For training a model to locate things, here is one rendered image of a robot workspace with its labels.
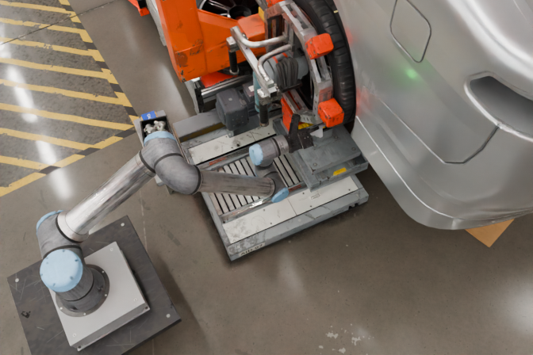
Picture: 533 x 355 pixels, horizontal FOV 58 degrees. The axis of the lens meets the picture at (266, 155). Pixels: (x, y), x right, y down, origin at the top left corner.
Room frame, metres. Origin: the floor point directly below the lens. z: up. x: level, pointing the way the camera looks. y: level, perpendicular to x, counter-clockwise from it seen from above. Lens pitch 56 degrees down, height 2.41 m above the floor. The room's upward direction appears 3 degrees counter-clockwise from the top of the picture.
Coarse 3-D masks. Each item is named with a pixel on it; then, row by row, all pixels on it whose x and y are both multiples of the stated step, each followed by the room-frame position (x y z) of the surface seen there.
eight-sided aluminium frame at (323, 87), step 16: (288, 0) 1.65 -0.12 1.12; (272, 16) 1.70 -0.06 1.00; (288, 16) 1.55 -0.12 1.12; (304, 16) 1.55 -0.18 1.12; (304, 32) 1.45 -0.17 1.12; (272, 48) 1.76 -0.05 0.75; (304, 48) 1.42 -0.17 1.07; (320, 64) 1.37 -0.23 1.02; (320, 80) 1.32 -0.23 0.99; (288, 96) 1.56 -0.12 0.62; (320, 96) 1.29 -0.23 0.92; (304, 112) 1.45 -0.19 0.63
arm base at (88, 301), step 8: (96, 272) 0.77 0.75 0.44; (96, 280) 0.73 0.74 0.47; (104, 280) 0.75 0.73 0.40; (96, 288) 0.70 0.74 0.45; (104, 288) 0.71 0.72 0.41; (88, 296) 0.66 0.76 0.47; (96, 296) 0.67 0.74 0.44; (64, 304) 0.64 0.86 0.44; (72, 304) 0.64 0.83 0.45; (80, 304) 0.63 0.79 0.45; (88, 304) 0.64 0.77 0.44
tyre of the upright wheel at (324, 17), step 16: (304, 0) 1.61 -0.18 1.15; (320, 0) 1.56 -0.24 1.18; (320, 16) 1.49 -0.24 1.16; (336, 16) 1.49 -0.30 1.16; (320, 32) 1.47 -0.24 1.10; (336, 32) 1.43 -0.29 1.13; (336, 48) 1.38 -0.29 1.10; (336, 64) 1.34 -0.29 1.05; (352, 64) 1.34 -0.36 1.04; (336, 80) 1.33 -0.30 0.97; (352, 80) 1.31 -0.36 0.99; (336, 96) 1.31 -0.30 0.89; (352, 96) 1.29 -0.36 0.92; (352, 112) 1.29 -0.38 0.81
